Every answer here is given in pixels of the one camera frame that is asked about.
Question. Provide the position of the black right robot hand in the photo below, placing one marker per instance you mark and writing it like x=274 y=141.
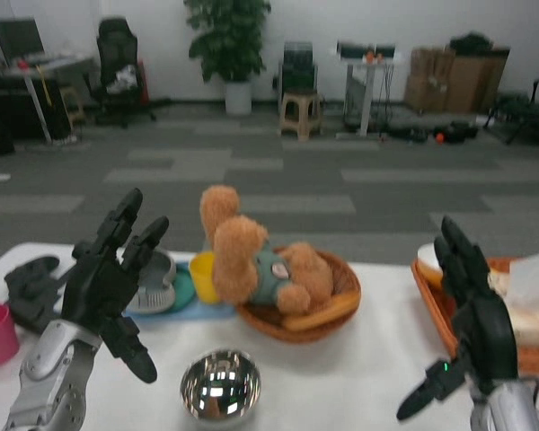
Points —
x=487 y=336

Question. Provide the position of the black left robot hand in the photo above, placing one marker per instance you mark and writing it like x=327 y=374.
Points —
x=96 y=287

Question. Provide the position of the shiny metal bowl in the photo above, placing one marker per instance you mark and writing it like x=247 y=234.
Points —
x=220 y=386

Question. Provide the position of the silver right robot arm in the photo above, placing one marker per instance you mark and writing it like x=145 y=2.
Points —
x=507 y=408

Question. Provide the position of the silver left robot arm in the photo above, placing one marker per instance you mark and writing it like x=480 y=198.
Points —
x=49 y=381

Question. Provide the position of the white ceramic bowl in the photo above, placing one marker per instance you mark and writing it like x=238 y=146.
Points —
x=426 y=262

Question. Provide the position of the tissue box with tissue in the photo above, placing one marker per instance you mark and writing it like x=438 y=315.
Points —
x=532 y=305

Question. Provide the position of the rectangular wicker tray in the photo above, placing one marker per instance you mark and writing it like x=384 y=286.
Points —
x=435 y=305

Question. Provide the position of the black glove-like object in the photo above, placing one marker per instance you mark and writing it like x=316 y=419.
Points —
x=31 y=287

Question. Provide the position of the teal plastic plate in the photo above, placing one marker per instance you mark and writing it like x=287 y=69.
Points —
x=183 y=287

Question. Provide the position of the blue mat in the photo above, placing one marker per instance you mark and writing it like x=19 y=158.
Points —
x=193 y=312

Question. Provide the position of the yellow plastic cup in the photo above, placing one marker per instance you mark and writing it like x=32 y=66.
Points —
x=203 y=278

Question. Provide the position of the brown teddy bear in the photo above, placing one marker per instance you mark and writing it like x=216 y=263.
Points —
x=238 y=256

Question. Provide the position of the round wicker basket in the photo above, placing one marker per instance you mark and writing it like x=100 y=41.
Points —
x=341 y=278

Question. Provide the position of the orange plastic plate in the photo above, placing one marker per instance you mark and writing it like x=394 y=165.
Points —
x=323 y=314

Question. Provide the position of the small beige stool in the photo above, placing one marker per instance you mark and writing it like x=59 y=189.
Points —
x=72 y=101

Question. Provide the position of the black computer tower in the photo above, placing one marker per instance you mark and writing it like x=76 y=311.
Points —
x=13 y=112

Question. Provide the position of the orange ball on floor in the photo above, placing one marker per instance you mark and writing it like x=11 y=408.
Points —
x=440 y=138

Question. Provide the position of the black case on floor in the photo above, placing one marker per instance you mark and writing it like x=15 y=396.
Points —
x=460 y=132

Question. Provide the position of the grey cloth on chair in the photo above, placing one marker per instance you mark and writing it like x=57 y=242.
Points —
x=122 y=80

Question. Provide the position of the white office desk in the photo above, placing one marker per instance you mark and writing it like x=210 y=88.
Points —
x=36 y=74

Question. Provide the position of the white plant pot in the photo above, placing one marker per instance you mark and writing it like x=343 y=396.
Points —
x=238 y=98

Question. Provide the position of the black office chair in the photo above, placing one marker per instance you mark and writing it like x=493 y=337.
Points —
x=117 y=49

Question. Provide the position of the large cardboard box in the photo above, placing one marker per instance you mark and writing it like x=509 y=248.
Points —
x=474 y=85

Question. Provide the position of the black computer monitor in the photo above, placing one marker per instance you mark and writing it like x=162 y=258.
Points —
x=18 y=38

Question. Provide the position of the stacked cardboard boxes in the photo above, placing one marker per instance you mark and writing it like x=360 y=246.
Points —
x=424 y=81

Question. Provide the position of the beige plastic stool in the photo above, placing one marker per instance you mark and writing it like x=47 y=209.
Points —
x=301 y=110

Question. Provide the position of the white standing desk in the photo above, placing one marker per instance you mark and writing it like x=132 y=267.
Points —
x=364 y=90

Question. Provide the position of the green leafy plant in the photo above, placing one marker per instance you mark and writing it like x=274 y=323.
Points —
x=229 y=36

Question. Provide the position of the black bag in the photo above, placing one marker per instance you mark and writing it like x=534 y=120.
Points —
x=469 y=42

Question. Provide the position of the dark equipment cabinet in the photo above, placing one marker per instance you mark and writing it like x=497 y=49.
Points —
x=298 y=67

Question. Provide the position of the small black box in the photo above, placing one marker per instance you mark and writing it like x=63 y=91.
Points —
x=385 y=50

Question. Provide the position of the large black box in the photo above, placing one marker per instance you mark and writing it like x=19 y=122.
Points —
x=352 y=50

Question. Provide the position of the black folding bed frame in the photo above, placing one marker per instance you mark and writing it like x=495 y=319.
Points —
x=521 y=108

